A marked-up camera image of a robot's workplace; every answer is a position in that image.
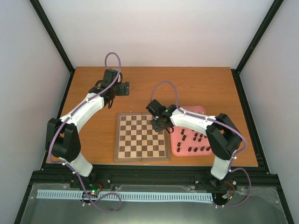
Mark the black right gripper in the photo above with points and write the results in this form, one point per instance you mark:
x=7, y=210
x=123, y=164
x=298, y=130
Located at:
x=156, y=128

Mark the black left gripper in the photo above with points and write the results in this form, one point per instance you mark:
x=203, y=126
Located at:
x=122, y=91

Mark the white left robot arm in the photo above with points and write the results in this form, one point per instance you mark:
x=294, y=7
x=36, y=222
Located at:
x=62, y=137

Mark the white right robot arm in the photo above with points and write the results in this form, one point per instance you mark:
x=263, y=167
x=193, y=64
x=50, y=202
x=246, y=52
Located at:
x=223, y=137

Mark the pink plastic tray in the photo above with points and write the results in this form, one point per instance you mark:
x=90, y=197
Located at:
x=195, y=131

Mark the wooden chessboard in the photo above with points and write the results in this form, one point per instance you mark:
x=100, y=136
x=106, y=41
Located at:
x=136, y=140

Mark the left black frame post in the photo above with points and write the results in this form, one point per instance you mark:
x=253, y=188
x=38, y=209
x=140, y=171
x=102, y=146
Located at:
x=52, y=34

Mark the black frame post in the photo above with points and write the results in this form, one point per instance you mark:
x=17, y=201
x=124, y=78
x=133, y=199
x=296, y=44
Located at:
x=275, y=6
x=52, y=34

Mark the black aluminium frame rail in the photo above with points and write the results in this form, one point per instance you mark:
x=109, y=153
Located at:
x=108, y=175

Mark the light blue cable duct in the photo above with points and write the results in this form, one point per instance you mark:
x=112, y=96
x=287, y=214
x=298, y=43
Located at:
x=126, y=196

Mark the right black frame post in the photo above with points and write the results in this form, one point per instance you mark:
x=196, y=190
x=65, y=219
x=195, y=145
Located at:
x=275, y=6

